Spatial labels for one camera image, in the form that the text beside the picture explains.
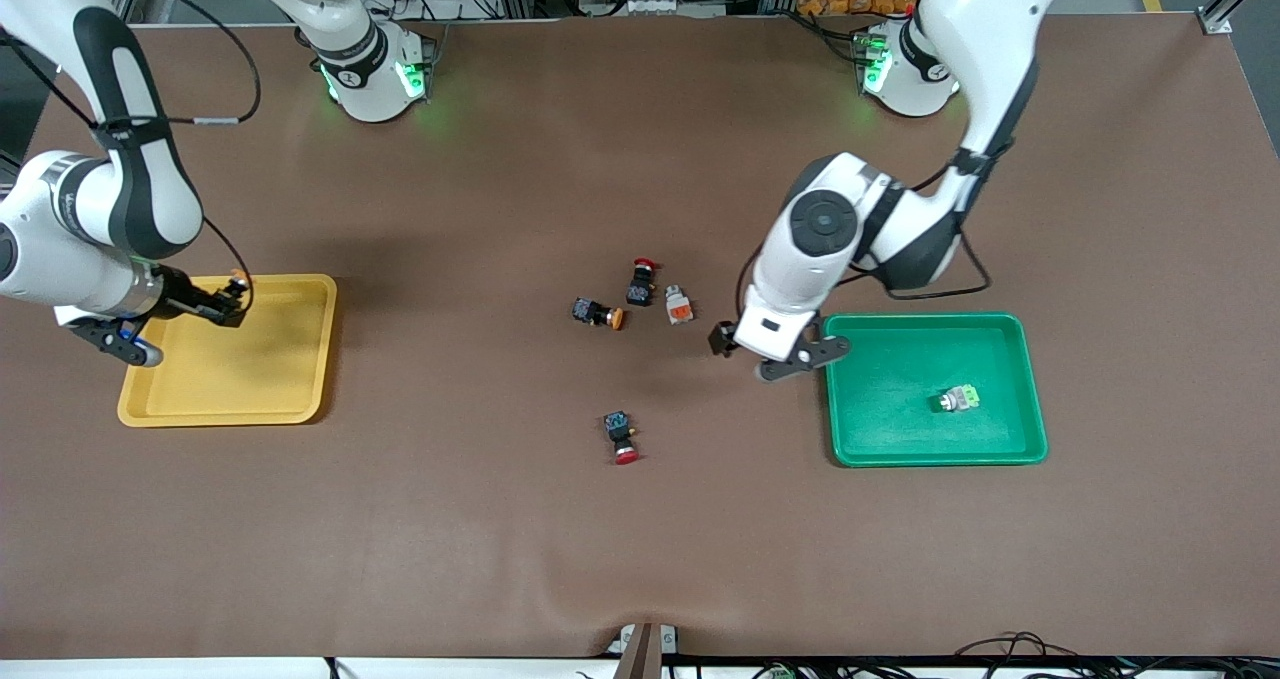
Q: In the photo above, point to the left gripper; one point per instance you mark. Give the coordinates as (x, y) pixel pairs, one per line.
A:
(718, 339)

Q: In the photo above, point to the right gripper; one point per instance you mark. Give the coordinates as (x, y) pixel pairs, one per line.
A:
(185, 299)

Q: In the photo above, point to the black button with yellow cap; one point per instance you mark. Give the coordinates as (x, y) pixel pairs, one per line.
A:
(590, 311)
(240, 279)

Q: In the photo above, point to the white button with orange block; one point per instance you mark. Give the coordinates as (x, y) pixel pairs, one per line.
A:
(679, 307)

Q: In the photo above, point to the white button with green block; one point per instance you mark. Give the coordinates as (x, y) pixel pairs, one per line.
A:
(962, 397)

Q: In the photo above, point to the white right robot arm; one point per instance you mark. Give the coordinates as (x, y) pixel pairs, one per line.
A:
(140, 189)

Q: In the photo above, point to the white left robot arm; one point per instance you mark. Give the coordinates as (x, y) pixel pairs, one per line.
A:
(1000, 39)

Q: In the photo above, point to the yellow plastic tray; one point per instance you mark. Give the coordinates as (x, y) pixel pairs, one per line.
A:
(250, 379)

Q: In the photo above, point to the black button with red cap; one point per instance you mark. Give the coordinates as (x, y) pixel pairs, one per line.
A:
(620, 429)
(640, 287)

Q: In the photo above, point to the green plastic tray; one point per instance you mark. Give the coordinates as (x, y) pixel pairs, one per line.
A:
(900, 429)

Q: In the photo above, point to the white power strip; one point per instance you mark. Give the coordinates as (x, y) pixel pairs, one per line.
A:
(650, 5)

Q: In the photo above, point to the metal bracket with brown post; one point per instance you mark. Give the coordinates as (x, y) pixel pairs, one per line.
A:
(645, 649)

